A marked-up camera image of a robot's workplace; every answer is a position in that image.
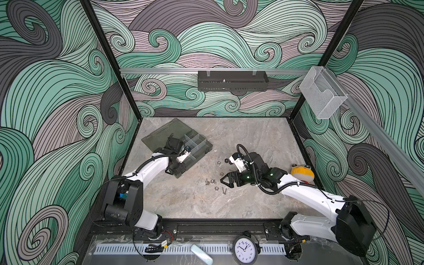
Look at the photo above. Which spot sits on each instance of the grey compartment organizer box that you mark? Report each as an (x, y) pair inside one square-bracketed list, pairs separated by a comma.
[(175, 137)]

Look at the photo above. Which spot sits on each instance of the black wall tray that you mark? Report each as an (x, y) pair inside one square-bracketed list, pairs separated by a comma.
[(232, 81)]

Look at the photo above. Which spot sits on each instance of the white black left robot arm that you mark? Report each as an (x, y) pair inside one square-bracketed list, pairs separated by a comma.
[(124, 198)]

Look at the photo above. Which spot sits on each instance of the white perforated cable duct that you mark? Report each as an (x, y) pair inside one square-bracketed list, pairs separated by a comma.
[(182, 249)]

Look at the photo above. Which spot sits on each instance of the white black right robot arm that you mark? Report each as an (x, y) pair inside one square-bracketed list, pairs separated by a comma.
[(345, 221)]

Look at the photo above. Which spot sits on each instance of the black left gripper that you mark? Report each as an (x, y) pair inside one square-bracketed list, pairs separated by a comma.
[(177, 170)]

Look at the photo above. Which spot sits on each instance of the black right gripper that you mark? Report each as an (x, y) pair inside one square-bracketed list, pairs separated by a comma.
[(235, 174)]

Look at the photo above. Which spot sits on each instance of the white oblong remote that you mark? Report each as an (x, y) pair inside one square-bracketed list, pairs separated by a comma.
[(197, 251)]

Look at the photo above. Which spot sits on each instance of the white round clock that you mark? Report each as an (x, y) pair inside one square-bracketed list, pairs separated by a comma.
[(245, 251)]

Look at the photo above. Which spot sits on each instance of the clear plastic wall holder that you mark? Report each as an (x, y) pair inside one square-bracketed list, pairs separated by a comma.
[(323, 92)]

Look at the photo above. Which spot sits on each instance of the yellow frog plush toy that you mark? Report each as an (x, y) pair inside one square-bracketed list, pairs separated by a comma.
[(303, 173)]

